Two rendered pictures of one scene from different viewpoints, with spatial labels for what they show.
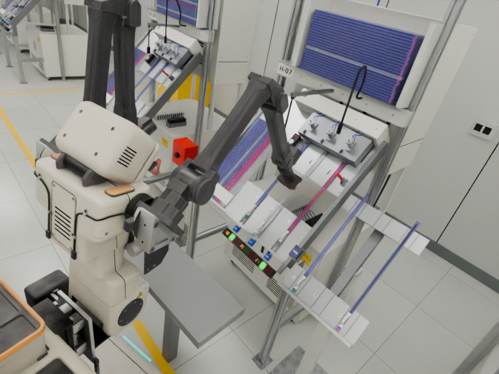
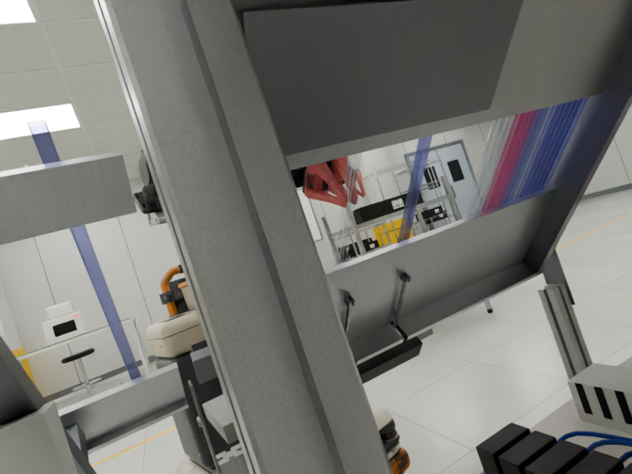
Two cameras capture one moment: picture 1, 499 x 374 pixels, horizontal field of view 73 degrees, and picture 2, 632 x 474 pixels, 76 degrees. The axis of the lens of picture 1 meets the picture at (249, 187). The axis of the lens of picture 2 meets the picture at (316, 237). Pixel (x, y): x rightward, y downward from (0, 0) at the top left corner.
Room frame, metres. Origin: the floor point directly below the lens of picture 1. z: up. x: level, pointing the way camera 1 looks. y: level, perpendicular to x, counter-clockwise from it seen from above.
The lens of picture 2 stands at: (1.55, -0.72, 0.89)
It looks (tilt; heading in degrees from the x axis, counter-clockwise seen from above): 1 degrees up; 115
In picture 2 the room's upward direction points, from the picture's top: 19 degrees counter-clockwise
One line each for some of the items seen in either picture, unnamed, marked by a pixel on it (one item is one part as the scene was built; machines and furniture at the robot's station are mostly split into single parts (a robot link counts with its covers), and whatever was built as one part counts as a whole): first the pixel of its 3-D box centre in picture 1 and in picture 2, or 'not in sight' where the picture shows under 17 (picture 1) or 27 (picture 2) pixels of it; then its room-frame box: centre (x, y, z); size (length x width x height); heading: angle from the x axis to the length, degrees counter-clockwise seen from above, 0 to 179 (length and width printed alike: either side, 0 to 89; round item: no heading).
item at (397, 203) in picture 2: not in sight; (386, 208); (0.78, 2.34, 1.01); 0.57 x 0.17 x 0.11; 48
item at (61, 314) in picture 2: not in sight; (64, 322); (-3.70, 2.53, 1.03); 0.44 x 0.37 x 0.46; 54
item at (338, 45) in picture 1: (358, 54); not in sight; (1.66, -0.36, 1.52); 0.51 x 0.13 x 0.27; 48
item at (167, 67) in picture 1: (166, 113); not in sight; (2.62, 0.80, 0.66); 1.01 x 0.73 x 1.31; 138
